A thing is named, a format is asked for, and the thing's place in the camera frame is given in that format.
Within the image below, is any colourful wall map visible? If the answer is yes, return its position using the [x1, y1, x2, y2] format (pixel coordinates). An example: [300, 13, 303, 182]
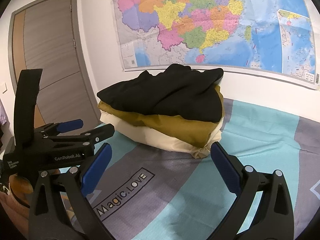
[113, 0, 319, 89]

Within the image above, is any person's left hand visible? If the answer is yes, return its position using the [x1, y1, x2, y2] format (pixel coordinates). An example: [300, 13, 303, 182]
[9, 174, 34, 207]

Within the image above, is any grey wooden door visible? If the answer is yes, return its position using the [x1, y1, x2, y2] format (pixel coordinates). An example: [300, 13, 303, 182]
[8, 0, 100, 132]

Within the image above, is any black garment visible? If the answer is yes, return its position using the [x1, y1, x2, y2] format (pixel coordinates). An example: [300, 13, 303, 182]
[97, 63, 223, 122]

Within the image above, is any mustard yellow garment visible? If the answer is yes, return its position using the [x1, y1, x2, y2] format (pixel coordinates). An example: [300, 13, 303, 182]
[98, 101, 223, 148]

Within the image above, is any teal grey bed sheet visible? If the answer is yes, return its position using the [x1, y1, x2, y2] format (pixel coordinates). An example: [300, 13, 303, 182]
[87, 99, 319, 239]

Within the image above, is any cream white folded garment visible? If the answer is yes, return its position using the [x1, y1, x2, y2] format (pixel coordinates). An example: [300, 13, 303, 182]
[100, 111, 223, 159]

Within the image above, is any pink sleeve forearm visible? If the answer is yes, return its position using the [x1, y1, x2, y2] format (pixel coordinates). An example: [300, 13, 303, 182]
[1, 192, 29, 239]

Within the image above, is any purple hanging garment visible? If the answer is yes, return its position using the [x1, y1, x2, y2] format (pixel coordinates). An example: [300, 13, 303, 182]
[0, 101, 8, 126]

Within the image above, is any white wall switch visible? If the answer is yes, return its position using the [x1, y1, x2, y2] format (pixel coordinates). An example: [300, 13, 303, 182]
[0, 82, 8, 94]

